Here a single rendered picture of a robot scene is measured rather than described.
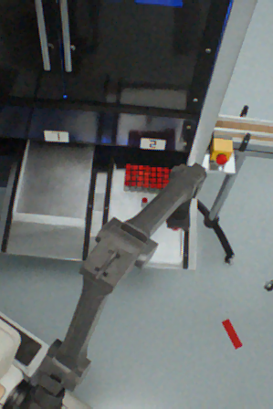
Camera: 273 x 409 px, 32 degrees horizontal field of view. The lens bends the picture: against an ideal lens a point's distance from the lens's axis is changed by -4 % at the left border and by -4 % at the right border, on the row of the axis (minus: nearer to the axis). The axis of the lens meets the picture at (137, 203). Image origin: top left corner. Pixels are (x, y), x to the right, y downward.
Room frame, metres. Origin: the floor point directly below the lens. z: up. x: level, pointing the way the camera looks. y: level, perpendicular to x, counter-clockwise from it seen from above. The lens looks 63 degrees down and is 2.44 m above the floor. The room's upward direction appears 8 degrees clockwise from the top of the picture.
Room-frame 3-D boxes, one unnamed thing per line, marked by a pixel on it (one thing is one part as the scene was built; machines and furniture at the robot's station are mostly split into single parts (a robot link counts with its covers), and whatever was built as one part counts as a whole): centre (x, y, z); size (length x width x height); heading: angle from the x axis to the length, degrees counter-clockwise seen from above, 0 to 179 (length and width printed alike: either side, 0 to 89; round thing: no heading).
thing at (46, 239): (0.81, 0.14, 0.87); 0.70 x 0.48 x 0.02; 94
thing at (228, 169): (1.07, -0.28, 0.87); 0.14 x 0.13 x 0.02; 4
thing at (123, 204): (0.78, -0.04, 0.90); 0.34 x 0.26 x 0.04; 3
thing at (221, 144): (1.02, -0.27, 0.99); 0.08 x 0.07 x 0.07; 4
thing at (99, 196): (0.73, 0.13, 0.91); 0.14 x 0.03 x 0.06; 3
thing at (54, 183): (0.86, 0.31, 0.90); 0.34 x 0.26 x 0.04; 4
